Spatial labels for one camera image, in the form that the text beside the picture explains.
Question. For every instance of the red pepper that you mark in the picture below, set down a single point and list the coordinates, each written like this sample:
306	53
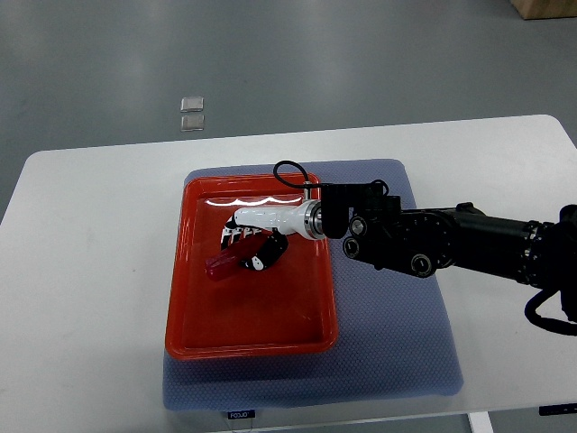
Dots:
227	262

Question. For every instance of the cardboard box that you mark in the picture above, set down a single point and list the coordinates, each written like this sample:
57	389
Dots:
545	9

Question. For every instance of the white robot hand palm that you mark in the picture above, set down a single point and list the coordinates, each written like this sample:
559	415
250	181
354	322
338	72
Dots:
287	220

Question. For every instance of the white table leg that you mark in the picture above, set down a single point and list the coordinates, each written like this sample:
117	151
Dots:
480	422

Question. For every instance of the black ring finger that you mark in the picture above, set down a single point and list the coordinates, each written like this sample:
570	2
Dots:
233	234

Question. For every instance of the blue mesh mat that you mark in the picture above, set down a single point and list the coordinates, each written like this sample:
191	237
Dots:
394	341

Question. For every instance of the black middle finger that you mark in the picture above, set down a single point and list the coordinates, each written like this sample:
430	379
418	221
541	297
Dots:
246	233

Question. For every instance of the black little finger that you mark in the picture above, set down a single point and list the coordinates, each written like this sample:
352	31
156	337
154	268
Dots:
223	241

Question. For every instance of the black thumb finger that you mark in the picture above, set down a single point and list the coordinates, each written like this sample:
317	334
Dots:
264	253

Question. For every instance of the red plastic tray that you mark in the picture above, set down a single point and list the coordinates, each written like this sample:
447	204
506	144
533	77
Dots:
288	309

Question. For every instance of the black table label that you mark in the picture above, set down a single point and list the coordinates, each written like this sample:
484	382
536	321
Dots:
241	414

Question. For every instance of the dark table control panel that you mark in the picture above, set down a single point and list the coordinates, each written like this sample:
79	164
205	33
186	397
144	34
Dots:
556	410

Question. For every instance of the upper floor outlet cover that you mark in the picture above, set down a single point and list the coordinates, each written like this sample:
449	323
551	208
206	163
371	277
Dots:
191	104

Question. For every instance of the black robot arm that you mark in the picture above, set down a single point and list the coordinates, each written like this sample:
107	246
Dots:
376	230

